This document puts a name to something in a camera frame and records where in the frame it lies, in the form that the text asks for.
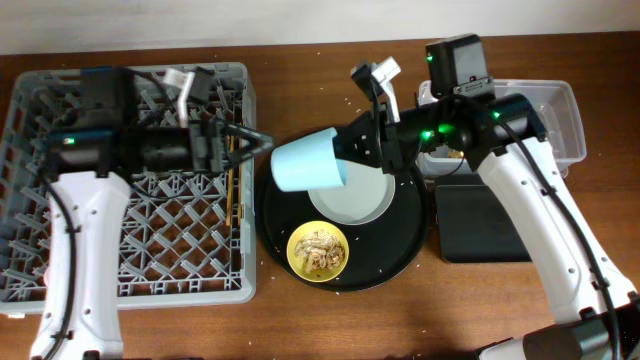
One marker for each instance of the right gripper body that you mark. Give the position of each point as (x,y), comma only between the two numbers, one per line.
(393,151)

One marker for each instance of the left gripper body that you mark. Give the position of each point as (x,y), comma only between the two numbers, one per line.
(200,161)

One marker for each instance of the light blue cup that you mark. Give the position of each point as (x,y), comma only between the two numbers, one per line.
(308,163)

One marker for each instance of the gold foil wrapper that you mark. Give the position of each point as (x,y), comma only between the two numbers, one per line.
(453,154)

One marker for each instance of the food scraps pile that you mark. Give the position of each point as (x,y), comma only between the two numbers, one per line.
(320,251)

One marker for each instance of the yellow bowl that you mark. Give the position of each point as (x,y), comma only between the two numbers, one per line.
(296,263)

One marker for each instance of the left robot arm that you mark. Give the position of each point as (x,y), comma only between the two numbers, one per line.
(90,160)

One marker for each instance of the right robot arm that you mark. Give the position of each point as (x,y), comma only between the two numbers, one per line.
(595,307)

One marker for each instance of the grey dishwasher rack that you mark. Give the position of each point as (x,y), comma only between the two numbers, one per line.
(175,248)

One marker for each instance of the gold chopstick left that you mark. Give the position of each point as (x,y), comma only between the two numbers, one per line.
(230,187)

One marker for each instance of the grey plate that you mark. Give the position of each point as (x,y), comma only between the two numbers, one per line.
(368,193)

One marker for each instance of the round black tray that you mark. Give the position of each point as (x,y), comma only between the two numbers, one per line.
(379,250)

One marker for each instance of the black rectangular tray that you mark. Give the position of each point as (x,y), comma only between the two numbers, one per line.
(473,225)

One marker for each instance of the clear plastic bin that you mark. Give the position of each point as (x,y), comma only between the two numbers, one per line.
(555,104)

